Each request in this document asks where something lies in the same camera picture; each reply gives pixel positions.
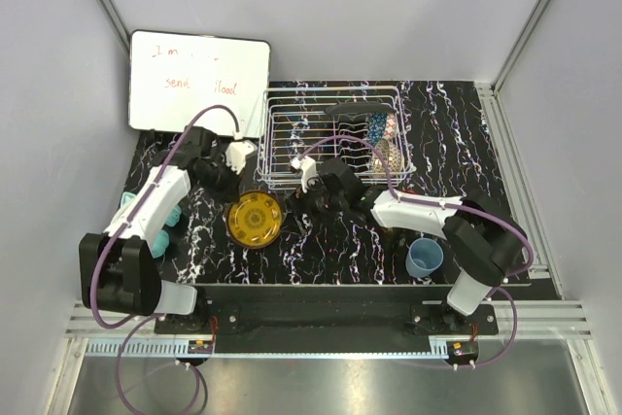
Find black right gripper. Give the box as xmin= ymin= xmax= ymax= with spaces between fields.
xmin=280 ymin=173 xmax=347 ymax=236

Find red white patterned bowl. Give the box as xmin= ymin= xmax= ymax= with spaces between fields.
xmin=369 ymin=138 xmax=404 ymax=174

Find white wire dish rack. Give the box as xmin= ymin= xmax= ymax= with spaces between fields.
xmin=257 ymin=82 xmax=414 ymax=191

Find black floral square plate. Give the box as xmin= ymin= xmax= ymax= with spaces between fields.
xmin=324 ymin=101 xmax=395 ymax=117

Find yellow patterned small plate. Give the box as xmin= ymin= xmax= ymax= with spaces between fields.
xmin=225 ymin=190 xmax=284 ymax=250

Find blue patterned bowl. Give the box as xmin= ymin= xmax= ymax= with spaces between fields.
xmin=367 ymin=113 xmax=397 ymax=142

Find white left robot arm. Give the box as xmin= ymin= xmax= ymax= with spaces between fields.
xmin=79 ymin=127 xmax=257 ymax=333

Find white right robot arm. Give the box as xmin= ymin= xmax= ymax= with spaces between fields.
xmin=289 ymin=156 xmax=530 ymax=334

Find white whiteboard with red writing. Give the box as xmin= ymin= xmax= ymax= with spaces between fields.
xmin=128 ymin=30 xmax=271 ymax=138

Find teal cat ear headphones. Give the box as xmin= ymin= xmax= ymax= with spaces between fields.
xmin=120 ymin=191 xmax=182 ymax=259

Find light blue plastic cup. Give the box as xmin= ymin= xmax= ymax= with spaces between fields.
xmin=405 ymin=238 xmax=444 ymax=278

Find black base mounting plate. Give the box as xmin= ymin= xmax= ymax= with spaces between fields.
xmin=155 ymin=286 xmax=499 ymax=337

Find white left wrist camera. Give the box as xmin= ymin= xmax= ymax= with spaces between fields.
xmin=225 ymin=131 xmax=258 ymax=175

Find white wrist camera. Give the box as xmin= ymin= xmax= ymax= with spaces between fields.
xmin=225 ymin=131 xmax=258 ymax=175
xmin=290 ymin=156 xmax=318 ymax=193

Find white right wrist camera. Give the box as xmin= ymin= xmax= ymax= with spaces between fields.
xmin=290 ymin=156 xmax=318 ymax=193

